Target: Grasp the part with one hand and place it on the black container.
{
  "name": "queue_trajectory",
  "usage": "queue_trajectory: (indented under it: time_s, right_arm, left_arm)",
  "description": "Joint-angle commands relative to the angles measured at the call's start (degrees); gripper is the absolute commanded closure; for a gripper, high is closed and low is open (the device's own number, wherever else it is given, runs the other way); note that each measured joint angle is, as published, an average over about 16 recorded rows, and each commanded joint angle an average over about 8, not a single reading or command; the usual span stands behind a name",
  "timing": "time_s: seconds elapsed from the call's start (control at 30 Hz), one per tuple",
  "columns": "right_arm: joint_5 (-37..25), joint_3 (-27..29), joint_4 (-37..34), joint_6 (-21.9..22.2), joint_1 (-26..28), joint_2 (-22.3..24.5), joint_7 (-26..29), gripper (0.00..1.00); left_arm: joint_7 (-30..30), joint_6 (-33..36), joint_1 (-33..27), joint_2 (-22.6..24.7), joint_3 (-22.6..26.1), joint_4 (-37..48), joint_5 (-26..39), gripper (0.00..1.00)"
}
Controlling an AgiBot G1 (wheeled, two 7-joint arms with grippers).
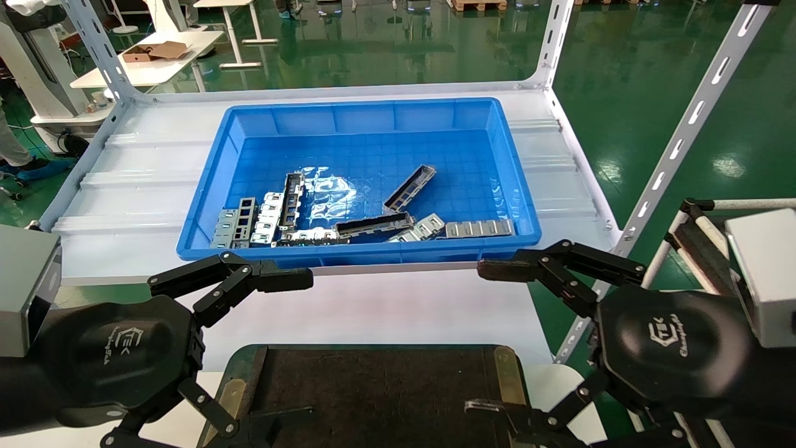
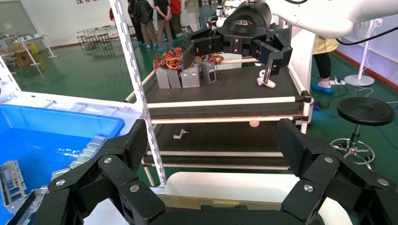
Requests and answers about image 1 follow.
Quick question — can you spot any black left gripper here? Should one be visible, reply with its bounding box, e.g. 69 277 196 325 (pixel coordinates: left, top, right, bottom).
0 251 315 448

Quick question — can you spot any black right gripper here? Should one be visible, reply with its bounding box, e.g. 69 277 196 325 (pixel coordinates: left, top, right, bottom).
465 240 796 448

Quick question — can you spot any grey metal channel part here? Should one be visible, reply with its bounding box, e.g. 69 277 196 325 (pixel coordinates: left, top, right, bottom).
277 172 306 231
386 213 447 243
251 191 285 247
210 197 257 250
275 226 341 247
382 164 437 215
335 212 417 240

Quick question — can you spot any flat grey metal part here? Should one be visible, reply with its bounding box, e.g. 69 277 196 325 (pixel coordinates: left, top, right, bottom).
444 218 516 239

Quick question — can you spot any clear plastic bag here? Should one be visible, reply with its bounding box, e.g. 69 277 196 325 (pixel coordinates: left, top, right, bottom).
297 166 360 226

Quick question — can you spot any white metal shelf rack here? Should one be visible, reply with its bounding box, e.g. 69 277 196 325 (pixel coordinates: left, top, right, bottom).
39 0 781 365

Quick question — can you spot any large blue plastic bin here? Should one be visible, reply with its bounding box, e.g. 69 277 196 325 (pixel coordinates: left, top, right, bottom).
176 98 542 269

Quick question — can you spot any person in khaki trousers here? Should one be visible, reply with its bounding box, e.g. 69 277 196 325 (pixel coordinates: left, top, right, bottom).
0 103 75 182

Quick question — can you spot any white desk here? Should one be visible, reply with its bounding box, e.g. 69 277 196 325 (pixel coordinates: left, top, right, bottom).
70 30 224 89
193 0 279 69

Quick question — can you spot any open cardboard box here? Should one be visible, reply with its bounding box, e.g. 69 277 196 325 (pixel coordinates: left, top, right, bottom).
122 41 190 63

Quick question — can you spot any black container with brass handles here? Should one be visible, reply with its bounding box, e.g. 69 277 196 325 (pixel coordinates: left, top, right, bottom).
198 344 535 448

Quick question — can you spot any white tube frame cart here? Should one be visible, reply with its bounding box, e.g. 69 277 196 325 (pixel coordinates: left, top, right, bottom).
641 198 796 448

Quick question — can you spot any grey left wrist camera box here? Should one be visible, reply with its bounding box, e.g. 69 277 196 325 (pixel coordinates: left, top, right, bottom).
0 224 62 358

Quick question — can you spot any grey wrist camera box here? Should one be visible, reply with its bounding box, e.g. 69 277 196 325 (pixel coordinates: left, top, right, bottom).
0 224 62 358
724 208 796 349

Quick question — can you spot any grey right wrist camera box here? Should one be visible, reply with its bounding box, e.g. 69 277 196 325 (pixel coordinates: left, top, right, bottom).
724 208 796 349

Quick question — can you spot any white pedestal machine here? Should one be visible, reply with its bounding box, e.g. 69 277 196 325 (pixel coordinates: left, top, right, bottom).
0 0 116 144

